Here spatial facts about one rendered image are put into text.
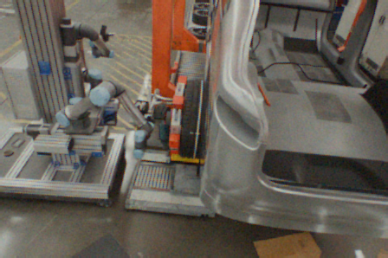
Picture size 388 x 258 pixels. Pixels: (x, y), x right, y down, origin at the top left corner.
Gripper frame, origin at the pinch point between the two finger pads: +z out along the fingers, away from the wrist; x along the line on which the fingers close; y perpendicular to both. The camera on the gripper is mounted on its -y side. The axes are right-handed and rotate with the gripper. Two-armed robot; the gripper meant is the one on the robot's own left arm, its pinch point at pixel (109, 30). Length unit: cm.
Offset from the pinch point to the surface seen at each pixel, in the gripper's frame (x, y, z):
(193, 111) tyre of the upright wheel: 114, 0, -92
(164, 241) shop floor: 123, 108, -133
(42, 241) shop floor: 29, 121, -163
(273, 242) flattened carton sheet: 214, 95, -106
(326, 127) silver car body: 217, -5, -60
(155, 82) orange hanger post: 64, 25, -28
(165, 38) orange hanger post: 66, -20, -27
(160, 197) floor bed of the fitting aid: 106, 103, -95
